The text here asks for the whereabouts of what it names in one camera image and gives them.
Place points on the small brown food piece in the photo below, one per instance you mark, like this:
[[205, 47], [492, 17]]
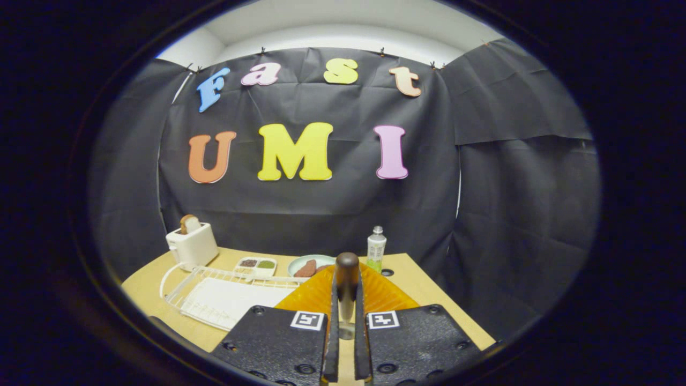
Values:
[[323, 267]]

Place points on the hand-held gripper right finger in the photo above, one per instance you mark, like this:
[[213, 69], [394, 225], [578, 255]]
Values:
[[412, 343]]

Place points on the large brown food piece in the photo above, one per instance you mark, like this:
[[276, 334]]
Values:
[[306, 268]]

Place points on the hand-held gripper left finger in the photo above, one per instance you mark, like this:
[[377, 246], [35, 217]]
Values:
[[273, 343]]

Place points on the bread slice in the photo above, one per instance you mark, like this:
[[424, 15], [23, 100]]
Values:
[[189, 223]]

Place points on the pale green plate with food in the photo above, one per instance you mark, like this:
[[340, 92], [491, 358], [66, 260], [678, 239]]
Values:
[[296, 262]]

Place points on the white toaster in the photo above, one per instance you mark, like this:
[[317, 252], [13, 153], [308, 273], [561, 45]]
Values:
[[194, 246]]

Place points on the clear bottle with green liquid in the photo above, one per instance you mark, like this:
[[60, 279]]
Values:
[[376, 249]]

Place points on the white divided grain tray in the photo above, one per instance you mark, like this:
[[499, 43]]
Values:
[[256, 266]]

